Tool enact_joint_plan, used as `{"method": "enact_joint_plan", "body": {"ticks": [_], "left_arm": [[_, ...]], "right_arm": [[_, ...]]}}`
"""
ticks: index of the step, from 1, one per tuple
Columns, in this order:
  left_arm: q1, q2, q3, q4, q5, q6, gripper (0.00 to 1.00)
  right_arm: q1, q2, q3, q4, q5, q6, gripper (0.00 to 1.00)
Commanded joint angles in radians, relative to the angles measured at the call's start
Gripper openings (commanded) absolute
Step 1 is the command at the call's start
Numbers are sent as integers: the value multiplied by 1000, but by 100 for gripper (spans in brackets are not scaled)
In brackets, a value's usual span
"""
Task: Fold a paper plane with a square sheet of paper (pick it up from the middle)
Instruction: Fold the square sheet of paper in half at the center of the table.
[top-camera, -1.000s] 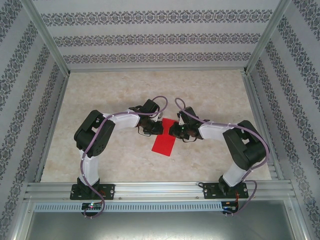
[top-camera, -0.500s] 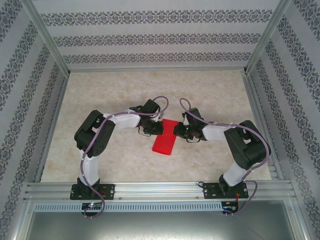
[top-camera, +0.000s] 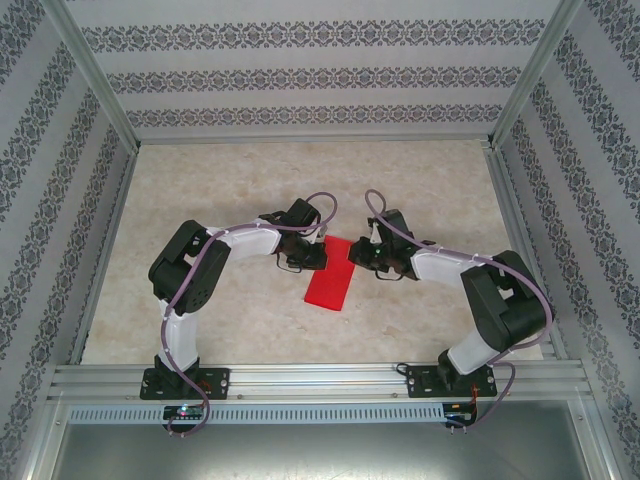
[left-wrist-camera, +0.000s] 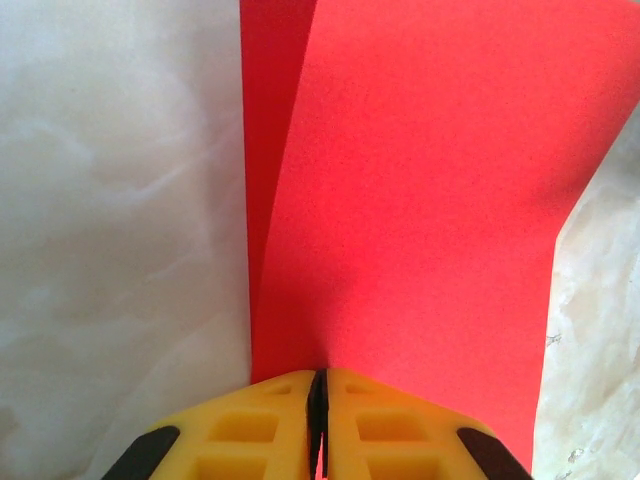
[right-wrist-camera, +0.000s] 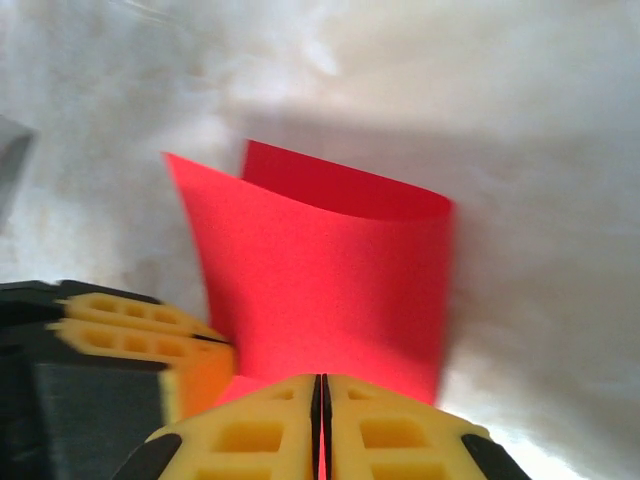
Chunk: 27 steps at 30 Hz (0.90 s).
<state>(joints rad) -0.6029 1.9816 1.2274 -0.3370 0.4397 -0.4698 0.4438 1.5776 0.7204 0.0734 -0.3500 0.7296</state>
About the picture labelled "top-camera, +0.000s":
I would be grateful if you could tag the red paper sheet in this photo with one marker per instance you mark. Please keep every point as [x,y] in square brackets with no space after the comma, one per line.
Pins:
[330,290]

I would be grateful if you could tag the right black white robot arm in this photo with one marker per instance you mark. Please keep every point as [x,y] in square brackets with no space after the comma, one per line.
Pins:
[515,310]

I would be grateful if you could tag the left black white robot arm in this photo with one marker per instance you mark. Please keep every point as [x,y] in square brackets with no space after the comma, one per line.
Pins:
[190,280]

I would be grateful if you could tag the grey metal sheet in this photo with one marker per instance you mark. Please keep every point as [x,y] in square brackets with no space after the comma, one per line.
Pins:
[320,455]

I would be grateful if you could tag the small circuit board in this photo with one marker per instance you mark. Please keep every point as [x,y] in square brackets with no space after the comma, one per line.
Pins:
[185,411]
[457,415]

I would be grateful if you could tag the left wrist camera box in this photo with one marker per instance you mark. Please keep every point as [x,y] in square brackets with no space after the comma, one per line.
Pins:
[322,235]

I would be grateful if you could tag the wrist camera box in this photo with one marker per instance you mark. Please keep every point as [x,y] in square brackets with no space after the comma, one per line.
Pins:
[322,235]
[374,231]

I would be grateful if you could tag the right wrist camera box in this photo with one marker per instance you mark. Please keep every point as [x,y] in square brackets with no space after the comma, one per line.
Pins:
[374,231]

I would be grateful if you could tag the aluminium frame cross beam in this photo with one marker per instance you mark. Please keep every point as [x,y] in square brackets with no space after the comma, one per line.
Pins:
[315,139]

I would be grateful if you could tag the long aluminium mounting rail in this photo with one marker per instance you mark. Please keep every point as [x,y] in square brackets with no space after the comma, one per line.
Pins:
[320,380]

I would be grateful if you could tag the aluminium table side rail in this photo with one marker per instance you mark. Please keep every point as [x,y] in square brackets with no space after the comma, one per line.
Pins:
[104,250]
[507,200]

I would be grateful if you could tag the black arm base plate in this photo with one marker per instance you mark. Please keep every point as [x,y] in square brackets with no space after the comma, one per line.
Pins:
[220,382]
[417,385]

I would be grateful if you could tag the aluminium frame post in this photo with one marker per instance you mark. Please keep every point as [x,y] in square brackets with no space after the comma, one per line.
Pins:
[92,70]
[533,70]

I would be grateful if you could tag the aluminium frame bar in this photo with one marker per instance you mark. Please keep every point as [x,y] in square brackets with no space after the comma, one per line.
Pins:
[45,440]
[595,440]

